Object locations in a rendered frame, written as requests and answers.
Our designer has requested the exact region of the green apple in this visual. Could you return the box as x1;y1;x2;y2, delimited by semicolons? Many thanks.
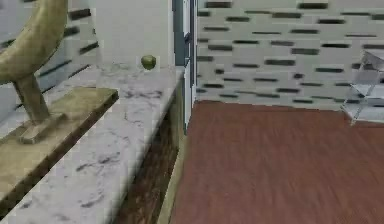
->
140;54;157;71

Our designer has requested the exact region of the white fridge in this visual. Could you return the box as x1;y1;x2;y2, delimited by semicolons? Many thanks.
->
172;0;199;128

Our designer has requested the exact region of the brass sink basin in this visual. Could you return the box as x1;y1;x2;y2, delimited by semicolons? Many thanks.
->
0;86;120;219

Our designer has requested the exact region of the marble top wooden counter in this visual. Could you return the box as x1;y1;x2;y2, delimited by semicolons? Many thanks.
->
0;63;188;224

